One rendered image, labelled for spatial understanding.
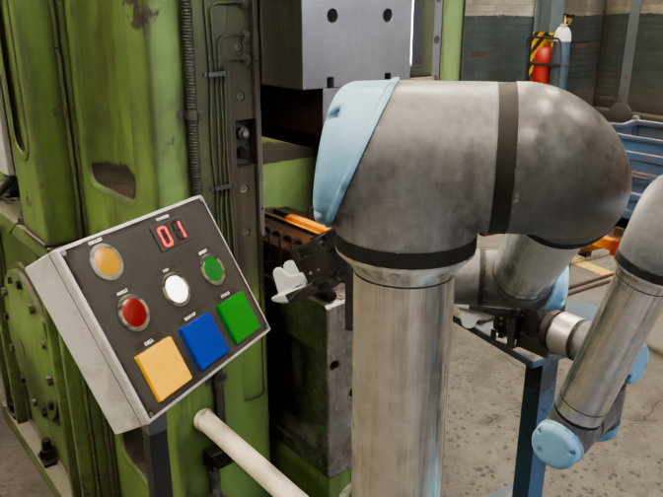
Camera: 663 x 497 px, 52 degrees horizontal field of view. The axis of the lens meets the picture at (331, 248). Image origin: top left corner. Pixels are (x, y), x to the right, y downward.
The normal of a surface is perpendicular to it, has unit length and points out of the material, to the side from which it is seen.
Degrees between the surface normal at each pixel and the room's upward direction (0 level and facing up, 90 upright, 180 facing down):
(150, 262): 60
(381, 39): 90
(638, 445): 0
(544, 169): 86
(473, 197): 106
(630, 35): 90
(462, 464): 0
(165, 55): 90
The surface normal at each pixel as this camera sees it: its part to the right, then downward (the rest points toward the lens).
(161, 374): 0.78, -0.35
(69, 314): -0.44, 0.29
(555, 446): -0.68, 0.24
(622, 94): -0.88, 0.15
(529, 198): -0.11, 0.61
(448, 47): 0.63, 0.25
